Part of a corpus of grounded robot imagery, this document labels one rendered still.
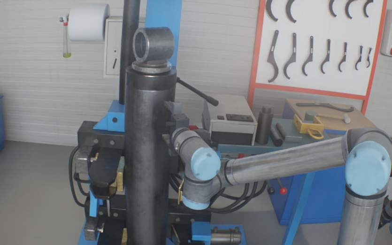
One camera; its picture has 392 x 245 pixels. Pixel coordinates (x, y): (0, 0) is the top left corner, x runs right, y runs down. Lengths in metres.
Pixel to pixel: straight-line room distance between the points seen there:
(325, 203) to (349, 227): 2.15
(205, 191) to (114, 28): 1.44
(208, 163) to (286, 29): 2.66
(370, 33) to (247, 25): 1.42
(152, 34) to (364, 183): 0.95
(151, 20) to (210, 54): 1.74
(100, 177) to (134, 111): 0.35
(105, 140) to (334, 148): 1.18
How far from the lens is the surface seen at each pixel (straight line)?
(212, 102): 1.49
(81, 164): 1.75
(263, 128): 1.82
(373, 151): 0.81
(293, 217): 2.43
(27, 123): 4.10
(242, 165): 1.14
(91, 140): 1.82
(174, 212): 2.02
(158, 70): 1.40
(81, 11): 2.32
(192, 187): 1.09
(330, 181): 2.94
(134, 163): 1.54
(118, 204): 2.07
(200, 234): 1.97
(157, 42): 1.37
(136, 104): 1.42
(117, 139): 1.79
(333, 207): 3.13
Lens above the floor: 1.85
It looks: 24 degrees down
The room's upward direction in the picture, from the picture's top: 6 degrees clockwise
